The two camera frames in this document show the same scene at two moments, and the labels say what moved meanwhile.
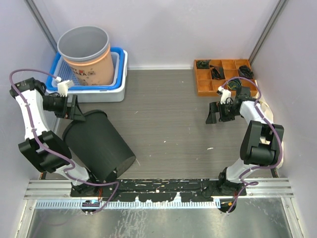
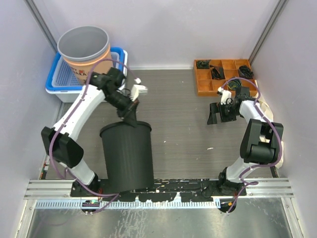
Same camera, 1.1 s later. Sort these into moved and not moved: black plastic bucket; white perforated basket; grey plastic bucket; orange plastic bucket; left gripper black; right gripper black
Moved: left gripper black; black plastic bucket
Not moved: white perforated basket; right gripper black; orange plastic bucket; grey plastic bucket
